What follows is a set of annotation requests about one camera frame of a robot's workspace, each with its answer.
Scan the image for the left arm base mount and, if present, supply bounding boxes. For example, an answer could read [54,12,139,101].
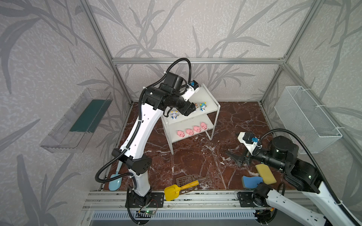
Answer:
[125,191,165,208]

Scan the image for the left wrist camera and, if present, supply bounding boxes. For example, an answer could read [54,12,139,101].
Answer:
[181,81,199,101]

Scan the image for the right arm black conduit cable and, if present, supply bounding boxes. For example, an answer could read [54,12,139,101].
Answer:
[258,128,361,226]

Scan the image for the white blue small figurine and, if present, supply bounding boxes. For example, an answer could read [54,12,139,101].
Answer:
[170,111,179,120]

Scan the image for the yellow sponge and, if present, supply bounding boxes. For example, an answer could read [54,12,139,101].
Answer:
[255,164,277,185]

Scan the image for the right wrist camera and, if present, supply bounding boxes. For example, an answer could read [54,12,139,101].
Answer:
[238,132,262,156]

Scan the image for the yellow toy shovel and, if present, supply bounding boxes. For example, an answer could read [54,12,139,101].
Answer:
[164,180,199,202]

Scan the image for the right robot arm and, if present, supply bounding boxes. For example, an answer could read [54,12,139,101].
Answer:
[227,132,362,226]

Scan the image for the white two-tier shelf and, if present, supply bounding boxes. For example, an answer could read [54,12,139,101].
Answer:
[161,84,221,153]

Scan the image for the pink toy in basket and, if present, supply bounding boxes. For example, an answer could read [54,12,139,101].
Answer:
[294,135,307,149]

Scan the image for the aluminium front rail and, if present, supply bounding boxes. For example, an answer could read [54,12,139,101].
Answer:
[81,190,320,211]

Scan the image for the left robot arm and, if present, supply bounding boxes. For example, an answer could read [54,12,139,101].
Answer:
[112,72,199,198]

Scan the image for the green circuit board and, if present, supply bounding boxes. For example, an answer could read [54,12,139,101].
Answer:
[137,210,157,218]

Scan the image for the brown slotted spatula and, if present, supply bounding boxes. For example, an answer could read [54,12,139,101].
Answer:
[176,175,210,187]

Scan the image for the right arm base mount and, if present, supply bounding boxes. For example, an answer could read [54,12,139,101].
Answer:
[237,191,270,208]

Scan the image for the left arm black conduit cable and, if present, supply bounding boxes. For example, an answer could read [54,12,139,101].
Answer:
[94,57,192,184]

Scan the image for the white wire mesh basket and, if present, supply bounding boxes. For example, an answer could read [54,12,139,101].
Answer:
[274,86,342,153]

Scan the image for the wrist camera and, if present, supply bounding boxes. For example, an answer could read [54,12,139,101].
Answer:
[238,132,262,156]
[181,81,199,101]

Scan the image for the pink pig toy pair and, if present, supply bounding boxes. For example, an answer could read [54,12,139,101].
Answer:
[177,131,185,138]
[186,129,194,136]

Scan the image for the clear plastic wall bin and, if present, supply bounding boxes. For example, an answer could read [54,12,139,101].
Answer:
[40,88,113,153]

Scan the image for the light blue round object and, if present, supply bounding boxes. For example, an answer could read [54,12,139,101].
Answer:
[108,160,124,192]

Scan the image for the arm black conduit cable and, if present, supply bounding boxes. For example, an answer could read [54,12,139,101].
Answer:
[94,57,192,184]
[258,128,361,226]

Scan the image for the blue sponge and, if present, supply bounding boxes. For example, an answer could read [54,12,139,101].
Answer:
[242,176,263,189]

